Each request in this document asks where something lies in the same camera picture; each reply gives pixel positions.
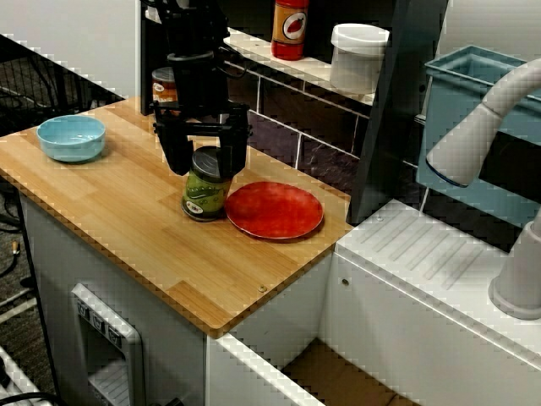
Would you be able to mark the red hot sauce bottle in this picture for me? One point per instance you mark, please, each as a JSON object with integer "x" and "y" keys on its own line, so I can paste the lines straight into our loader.
{"x": 289, "y": 29}

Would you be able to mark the green pickle can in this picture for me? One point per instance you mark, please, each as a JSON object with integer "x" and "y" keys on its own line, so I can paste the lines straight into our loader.
{"x": 205, "y": 199}

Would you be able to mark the light blue bowl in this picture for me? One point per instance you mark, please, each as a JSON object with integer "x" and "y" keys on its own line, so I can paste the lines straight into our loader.
{"x": 69, "y": 139}

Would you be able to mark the black shelf upright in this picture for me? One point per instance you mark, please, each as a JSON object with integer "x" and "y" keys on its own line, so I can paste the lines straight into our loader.
{"x": 148, "y": 63}

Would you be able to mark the white shelf ledge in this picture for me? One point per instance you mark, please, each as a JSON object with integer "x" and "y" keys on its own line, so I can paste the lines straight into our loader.
{"x": 296, "y": 67}

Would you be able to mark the brass sink wall screw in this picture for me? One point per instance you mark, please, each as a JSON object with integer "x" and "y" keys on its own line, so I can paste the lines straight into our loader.
{"x": 345, "y": 281}

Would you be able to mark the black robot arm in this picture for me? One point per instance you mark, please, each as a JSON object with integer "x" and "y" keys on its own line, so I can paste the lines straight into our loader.
{"x": 190, "y": 25}

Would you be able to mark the white toy sink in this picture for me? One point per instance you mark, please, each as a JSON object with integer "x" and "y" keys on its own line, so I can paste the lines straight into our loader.
{"x": 401, "y": 296}

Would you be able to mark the red round plate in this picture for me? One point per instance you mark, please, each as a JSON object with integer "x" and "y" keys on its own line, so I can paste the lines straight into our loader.
{"x": 274, "y": 209}

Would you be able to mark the aluminium extrusion rail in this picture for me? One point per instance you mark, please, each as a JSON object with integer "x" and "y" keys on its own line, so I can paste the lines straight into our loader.
{"x": 12, "y": 376}

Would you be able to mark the white lidded container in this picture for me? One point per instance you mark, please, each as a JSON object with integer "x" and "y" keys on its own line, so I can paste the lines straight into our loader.
{"x": 359, "y": 55}

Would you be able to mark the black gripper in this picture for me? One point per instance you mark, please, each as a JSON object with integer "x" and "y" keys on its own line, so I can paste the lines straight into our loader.
{"x": 198, "y": 89}

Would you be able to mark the grey toy water dispenser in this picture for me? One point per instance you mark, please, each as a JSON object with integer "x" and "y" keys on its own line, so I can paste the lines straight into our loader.
{"x": 105, "y": 338}

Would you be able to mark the dark grey shelf upright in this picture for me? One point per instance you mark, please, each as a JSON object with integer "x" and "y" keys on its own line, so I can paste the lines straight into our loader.
{"x": 397, "y": 105}

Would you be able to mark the orange beans can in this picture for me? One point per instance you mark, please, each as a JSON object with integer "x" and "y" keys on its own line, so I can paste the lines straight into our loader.
{"x": 162, "y": 86}

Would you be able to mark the grey toy faucet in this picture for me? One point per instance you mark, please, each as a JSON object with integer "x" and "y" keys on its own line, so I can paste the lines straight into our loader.
{"x": 460, "y": 148}

